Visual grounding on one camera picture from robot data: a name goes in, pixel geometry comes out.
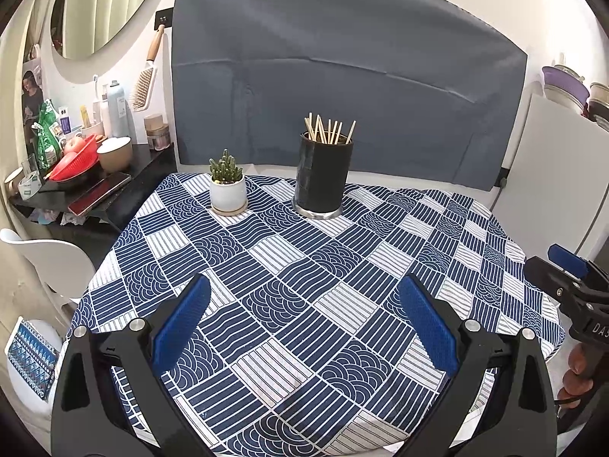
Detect person right hand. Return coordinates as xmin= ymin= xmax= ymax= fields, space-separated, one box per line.
xmin=557 ymin=344 xmax=593 ymax=409

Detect patterned blue pouch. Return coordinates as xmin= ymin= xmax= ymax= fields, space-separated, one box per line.
xmin=5 ymin=317 xmax=59 ymax=401

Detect white chair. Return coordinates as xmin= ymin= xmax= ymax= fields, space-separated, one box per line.
xmin=1 ymin=228 xmax=95 ymax=307

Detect blue white patterned tablecloth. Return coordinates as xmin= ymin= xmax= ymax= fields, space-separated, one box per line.
xmin=72 ymin=173 xmax=564 ymax=456

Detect purple lidded pot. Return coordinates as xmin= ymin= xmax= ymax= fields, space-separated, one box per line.
xmin=542 ymin=63 xmax=590 ymax=116

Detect black side shelf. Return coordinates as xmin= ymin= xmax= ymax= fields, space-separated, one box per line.
xmin=9 ymin=144 xmax=177 ymax=234

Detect red notebook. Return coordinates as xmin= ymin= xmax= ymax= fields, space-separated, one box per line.
xmin=68 ymin=172 xmax=131 ymax=217

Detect round wooden coaster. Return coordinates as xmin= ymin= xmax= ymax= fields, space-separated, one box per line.
xmin=209 ymin=201 xmax=250 ymax=217

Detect grey backdrop cloth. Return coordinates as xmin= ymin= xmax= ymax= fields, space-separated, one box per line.
xmin=171 ymin=0 xmax=528 ymax=191

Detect red plastic basket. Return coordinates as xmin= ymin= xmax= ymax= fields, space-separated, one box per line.
xmin=46 ymin=135 xmax=98 ymax=182

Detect white pot with cactus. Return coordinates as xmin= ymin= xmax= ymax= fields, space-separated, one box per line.
xmin=210 ymin=150 xmax=247 ymax=216

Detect black cylindrical utensil holder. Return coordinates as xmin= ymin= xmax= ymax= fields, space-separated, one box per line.
xmin=293 ymin=133 xmax=353 ymax=220

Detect beige bowl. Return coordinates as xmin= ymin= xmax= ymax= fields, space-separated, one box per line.
xmin=97 ymin=136 xmax=133 ymax=173

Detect green snack bag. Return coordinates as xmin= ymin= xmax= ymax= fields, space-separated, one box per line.
xmin=33 ymin=100 xmax=62 ymax=171

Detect stacked cosmetic jars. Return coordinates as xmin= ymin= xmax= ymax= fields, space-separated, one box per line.
xmin=143 ymin=113 xmax=171 ymax=151

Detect long wooden chopstick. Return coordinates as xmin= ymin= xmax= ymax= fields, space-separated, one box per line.
xmin=304 ymin=117 xmax=316 ymax=141

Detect white spray bottle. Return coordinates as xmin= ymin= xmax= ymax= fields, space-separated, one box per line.
xmin=106 ymin=80 xmax=130 ymax=137

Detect wooden hair brush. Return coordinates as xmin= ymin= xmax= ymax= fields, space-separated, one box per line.
xmin=132 ymin=24 xmax=165 ymax=112

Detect round wall mirror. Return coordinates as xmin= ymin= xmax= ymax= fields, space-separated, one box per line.
xmin=51 ymin=0 xmax=145 ymax=60

